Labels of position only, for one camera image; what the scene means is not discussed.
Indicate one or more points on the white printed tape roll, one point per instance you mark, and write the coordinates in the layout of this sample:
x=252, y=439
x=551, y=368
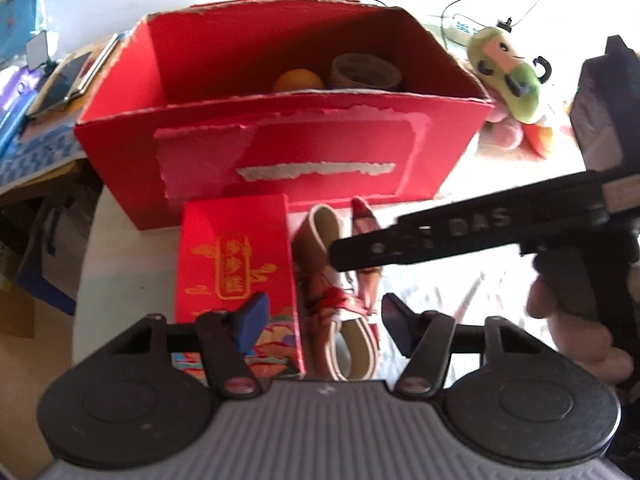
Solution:
x=360, y=72

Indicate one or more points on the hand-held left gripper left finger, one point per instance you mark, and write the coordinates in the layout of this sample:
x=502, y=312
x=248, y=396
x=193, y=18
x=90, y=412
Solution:
x=252, y=325

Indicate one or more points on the purple package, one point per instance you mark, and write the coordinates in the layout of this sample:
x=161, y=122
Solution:
x=10, y=105

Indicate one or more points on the green bean plush toy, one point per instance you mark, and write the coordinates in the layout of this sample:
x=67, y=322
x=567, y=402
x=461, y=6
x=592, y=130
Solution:
x=530, y=95

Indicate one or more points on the blue box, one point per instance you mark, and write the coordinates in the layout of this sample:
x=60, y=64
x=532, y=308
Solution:
x=20, y=15

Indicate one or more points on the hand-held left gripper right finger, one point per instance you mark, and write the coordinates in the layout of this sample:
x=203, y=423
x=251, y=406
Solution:
x=395, y=325

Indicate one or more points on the white red toy shoe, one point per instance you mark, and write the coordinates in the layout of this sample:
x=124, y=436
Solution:
x=320, y=270

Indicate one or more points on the dark tablet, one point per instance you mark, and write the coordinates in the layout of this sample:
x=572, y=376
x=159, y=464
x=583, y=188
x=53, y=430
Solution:
x=60, y=87

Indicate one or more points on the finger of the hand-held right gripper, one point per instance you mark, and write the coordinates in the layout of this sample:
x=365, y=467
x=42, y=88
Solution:
x=450, y=240

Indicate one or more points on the blue patterned cloth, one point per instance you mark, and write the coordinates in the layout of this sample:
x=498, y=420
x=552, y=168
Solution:
x=35, y=155

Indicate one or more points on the person's right hand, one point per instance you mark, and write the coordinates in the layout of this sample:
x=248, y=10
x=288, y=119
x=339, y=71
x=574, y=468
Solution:
x=585, y=345

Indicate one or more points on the small red gold-print box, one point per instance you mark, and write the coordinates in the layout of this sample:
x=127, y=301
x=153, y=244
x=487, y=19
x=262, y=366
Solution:
x=235, y=250

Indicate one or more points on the pink white plush rabbit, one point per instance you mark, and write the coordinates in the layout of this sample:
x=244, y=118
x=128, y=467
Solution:
x=502, y=132

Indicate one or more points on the flat framed device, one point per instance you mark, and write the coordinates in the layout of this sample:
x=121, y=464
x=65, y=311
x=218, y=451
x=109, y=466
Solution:
x=97, y=65

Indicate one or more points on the small mirror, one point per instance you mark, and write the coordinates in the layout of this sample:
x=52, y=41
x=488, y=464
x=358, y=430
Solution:
x=37, y=50

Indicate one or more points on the large red cardboard box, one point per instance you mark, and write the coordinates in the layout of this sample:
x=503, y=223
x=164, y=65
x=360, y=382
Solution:
x=300, y=145

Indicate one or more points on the orange fruit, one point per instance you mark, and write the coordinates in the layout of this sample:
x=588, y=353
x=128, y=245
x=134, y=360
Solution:
x=297, y=82

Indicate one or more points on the white power strip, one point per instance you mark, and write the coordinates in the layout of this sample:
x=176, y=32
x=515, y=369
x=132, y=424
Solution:
x=457, y=30

